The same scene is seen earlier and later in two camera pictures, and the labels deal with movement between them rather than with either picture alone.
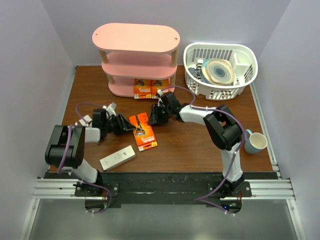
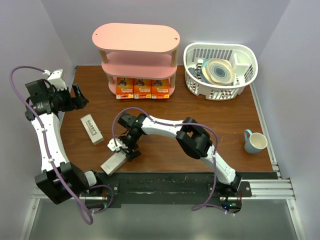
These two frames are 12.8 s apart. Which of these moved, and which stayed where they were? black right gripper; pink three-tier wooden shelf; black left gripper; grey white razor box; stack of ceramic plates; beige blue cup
Moved: black right gripper; grey white razor box; black left gripper
Stayed: pink three-tier wooden shelf; stack of ceramic plates; beige blue cup
